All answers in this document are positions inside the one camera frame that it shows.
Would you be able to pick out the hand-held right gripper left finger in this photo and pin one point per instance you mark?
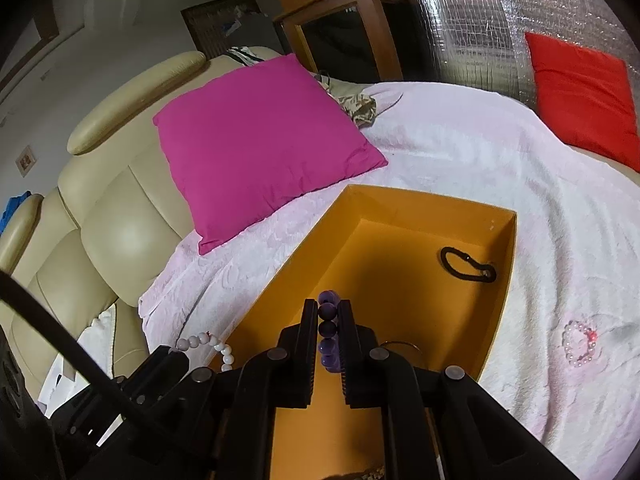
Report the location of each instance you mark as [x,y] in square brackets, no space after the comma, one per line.
[307,340]

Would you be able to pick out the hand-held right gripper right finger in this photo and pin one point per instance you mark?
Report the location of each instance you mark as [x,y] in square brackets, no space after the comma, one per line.
[348,340]

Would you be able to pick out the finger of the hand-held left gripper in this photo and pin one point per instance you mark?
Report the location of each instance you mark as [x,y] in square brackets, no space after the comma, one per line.
[160,367]

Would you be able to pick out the orange cardboard box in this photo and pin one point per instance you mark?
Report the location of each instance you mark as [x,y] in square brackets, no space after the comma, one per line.
[400,270]

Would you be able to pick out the white paper sheets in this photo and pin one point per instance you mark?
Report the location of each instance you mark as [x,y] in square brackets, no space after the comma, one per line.
[95,335]

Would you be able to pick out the beige leather sofa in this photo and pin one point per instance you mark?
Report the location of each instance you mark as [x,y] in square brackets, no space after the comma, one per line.
[115,225]

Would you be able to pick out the magenta pillow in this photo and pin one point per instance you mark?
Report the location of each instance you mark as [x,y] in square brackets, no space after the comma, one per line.
[260,145]

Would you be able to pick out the pale pink blanket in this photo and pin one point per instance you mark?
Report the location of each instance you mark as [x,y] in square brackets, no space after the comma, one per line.
[450,160]

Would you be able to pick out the blue garment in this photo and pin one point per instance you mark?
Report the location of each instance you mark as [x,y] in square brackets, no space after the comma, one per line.
[12,210]

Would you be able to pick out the patterned cloth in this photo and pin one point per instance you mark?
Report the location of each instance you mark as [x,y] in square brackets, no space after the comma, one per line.
[360,107]

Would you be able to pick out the wooden cabinet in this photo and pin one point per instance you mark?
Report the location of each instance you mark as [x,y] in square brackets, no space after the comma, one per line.
[390,35]

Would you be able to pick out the dark wicker chest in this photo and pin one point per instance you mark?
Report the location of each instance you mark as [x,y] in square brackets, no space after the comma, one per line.
[215,25]

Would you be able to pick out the red pillow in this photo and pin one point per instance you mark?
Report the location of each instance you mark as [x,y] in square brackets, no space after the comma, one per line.
[585,95]

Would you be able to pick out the silver foil insulation sheet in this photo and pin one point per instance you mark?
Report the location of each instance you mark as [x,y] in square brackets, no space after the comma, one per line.
[475,20]

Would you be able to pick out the small wall picture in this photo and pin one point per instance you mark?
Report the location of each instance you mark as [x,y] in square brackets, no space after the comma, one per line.
[25,160]

